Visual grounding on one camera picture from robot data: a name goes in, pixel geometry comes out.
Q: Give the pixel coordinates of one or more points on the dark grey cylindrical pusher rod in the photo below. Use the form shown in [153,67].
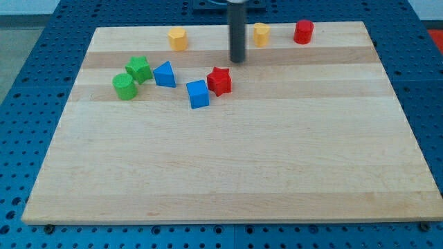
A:
[236,17]

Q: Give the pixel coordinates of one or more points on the red star block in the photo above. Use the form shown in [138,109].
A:
[219,81]

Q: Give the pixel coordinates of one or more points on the blue cube block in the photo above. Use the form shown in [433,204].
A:
[198,94]

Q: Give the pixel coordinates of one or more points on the green star block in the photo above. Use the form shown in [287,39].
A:
[139,69]

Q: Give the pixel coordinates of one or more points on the yellow hexagonal block right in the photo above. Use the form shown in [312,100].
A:
[261,34]

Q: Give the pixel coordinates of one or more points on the yellow hexagonal block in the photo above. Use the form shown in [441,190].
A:
[261,34]
[178,39]

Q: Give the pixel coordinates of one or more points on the yellow hexagonal block left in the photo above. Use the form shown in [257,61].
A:
[178,39]

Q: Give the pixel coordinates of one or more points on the red cylinder block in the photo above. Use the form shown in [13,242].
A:
[303,31]

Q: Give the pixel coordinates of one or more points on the blue triangular prism block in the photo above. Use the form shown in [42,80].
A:
[164,75]

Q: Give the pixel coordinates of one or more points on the green cylinder block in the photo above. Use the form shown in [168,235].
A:
[124,86]

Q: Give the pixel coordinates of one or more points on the light wooden board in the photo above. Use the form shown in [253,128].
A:
[309,134]

